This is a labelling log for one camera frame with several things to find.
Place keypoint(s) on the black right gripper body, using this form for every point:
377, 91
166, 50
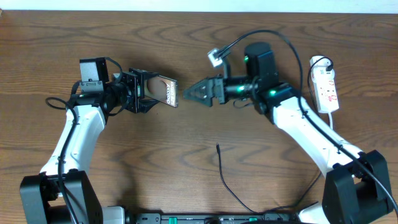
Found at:
239, 87

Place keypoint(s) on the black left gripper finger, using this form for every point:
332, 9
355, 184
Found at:
145, 105
143, 74

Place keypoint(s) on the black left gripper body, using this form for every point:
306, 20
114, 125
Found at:
135, 89

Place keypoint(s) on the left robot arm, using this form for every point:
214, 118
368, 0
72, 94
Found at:
61, 192

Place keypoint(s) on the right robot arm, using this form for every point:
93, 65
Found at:
357, 186

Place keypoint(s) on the white power strip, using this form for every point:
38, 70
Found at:
322, 75

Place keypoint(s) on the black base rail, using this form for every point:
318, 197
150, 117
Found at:
156, 218

